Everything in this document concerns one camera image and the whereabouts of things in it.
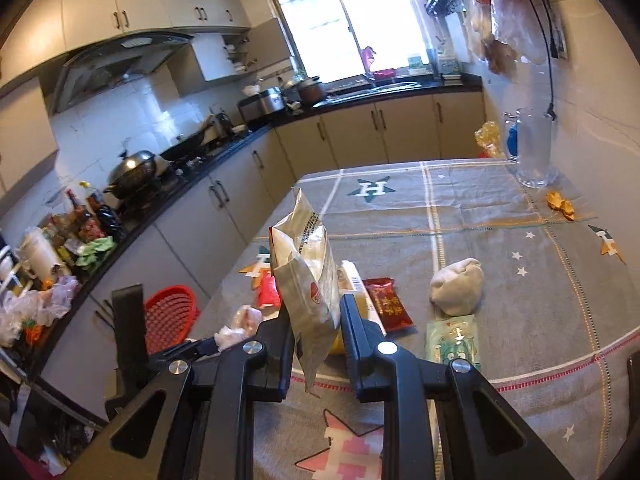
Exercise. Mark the kitchen window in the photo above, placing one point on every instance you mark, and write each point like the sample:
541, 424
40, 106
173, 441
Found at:
310, 25

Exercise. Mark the dark kettle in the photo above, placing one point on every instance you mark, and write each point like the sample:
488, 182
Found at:
222, 124

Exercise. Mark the wall socket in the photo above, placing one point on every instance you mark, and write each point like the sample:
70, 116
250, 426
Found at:
557, 42

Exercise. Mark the clear plastic pitcher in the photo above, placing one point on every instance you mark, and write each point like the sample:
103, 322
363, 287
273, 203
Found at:
535, 150

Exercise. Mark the silver snack bag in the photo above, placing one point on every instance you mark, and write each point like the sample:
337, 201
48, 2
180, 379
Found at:
305, 270

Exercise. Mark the green cloth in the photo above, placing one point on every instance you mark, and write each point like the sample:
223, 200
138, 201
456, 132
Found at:
95, 254

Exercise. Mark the crumpled clear plastic bags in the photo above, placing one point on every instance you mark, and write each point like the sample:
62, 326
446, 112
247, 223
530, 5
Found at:
50, 300

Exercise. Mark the hanging plastic bags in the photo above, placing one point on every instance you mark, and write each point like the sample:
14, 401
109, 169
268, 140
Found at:
505, 10

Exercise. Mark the yellow plastic bag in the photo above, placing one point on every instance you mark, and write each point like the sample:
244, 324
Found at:
487, 136

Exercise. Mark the red torn carton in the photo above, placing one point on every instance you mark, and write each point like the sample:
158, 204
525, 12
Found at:
268, 294

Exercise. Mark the orange peel pieces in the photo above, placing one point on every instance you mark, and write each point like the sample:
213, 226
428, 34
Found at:
557, 202

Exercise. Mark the red plastic basket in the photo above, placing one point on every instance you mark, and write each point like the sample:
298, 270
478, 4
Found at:
167, 315

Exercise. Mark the silver rice cooker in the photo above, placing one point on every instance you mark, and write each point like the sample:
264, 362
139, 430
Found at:
265, 104

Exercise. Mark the black gas stove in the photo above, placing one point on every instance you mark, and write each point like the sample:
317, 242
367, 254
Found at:
195, 162

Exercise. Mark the dark red snack packet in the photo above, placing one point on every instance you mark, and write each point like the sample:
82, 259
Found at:
390, 307

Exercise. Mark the pink plastic basin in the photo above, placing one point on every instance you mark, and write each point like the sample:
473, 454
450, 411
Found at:
386, 74

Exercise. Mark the pink plastic bag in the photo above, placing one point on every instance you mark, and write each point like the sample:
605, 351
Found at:
368, 56

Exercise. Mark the black chair back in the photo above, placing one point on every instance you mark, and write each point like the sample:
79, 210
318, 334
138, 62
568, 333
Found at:
635, 385

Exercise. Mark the beige base cabinets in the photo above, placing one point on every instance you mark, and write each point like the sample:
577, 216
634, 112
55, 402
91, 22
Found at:
190, 230

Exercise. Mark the teal white box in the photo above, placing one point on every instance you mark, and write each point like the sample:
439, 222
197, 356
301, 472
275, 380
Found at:
449, 65

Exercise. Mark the steel pot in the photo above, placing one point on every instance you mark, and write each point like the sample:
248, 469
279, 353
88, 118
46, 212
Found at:
292, 87

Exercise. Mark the steel wok with lid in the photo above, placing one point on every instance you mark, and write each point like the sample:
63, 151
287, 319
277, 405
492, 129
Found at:
132, 167

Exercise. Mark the red label sauce bottle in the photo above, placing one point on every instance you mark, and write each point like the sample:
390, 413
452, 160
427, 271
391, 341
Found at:
77, 207

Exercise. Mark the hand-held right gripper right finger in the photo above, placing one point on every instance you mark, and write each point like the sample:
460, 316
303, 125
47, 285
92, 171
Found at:
350, 350

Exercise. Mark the black range hood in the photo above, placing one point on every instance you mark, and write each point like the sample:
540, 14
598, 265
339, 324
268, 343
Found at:
110, 67

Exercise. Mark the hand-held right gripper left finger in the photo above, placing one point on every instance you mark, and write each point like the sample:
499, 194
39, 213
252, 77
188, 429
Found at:
290, 360

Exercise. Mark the teal tissue pack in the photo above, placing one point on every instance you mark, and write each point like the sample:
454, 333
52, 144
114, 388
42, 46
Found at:
452, 340

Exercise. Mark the black kitchen countertop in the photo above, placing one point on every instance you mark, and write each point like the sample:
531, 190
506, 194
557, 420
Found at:
450, 87

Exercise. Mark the blue plastic bag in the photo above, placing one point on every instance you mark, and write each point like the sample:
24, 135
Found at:
512, 141

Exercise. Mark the grey patterned tablecloth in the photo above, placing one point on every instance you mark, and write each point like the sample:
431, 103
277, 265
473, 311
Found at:
500, 240

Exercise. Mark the black frying pan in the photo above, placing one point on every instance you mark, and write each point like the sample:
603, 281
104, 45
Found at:
185, 150

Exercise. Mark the dark cooking pot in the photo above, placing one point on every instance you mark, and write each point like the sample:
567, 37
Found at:
312, 92

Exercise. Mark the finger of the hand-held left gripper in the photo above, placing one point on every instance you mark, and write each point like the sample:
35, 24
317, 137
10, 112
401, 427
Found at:
205, 347

